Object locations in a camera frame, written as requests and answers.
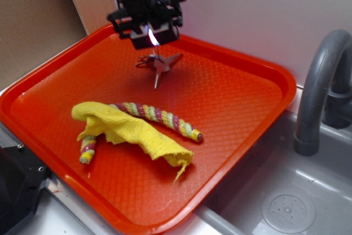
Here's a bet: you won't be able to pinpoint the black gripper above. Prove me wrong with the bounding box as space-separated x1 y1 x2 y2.
107 0 186 50

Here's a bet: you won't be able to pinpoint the silver keys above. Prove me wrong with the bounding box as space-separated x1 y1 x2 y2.
135 46 184 90

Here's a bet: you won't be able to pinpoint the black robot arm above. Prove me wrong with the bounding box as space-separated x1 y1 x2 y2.
107 0 185 50

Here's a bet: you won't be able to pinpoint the yellow cloth rag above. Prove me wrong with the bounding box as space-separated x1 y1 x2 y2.
71 102 194 180

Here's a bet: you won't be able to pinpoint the red plastic tray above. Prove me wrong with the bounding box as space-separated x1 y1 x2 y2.
1 25 296 234

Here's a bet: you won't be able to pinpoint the grey toy faucet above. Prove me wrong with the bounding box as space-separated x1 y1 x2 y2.
294 29 351 156

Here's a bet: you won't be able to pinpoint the grey toy sink basin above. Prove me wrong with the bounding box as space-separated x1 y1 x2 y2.
196 112 351 234

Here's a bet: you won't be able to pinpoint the sink drain cover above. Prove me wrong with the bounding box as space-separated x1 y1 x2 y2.
261 192 316 234

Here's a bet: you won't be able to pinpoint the multicoloured twisted rope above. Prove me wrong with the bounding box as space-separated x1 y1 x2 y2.
79 102 204 165

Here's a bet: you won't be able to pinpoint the black octagonal mount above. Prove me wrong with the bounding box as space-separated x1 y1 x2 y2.
1 146 49 234

